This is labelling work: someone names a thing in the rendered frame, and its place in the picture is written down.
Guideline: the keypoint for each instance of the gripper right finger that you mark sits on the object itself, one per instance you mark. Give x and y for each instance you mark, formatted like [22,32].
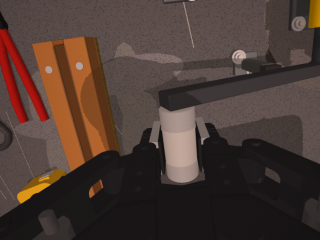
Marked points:
[287,162]

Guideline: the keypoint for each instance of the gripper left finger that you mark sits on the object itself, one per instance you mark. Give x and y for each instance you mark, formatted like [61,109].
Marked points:
[62,185]

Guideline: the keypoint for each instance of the orange slotted rack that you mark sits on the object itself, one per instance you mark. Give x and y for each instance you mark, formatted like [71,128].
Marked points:
[72,105]

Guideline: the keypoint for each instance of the short black lever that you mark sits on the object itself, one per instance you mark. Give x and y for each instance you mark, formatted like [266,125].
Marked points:
[252,64]

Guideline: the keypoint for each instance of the yellow and dark clamp body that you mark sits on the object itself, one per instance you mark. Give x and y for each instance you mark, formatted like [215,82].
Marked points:
[314,12]

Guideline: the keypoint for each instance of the yellow tape measure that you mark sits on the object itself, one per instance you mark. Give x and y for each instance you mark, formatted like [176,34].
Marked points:
[37,186]

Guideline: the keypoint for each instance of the dark grey hook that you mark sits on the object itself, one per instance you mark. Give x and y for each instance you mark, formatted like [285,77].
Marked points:
[7,140]

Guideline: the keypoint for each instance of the grey bolt with washer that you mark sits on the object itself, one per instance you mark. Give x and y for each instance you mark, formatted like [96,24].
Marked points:
[298,23]

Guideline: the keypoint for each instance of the dark grey flat block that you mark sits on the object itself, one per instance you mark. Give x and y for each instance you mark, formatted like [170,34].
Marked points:
[175,1]

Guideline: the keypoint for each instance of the grey pivot bracket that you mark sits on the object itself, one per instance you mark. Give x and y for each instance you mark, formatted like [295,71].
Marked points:
[237,57]

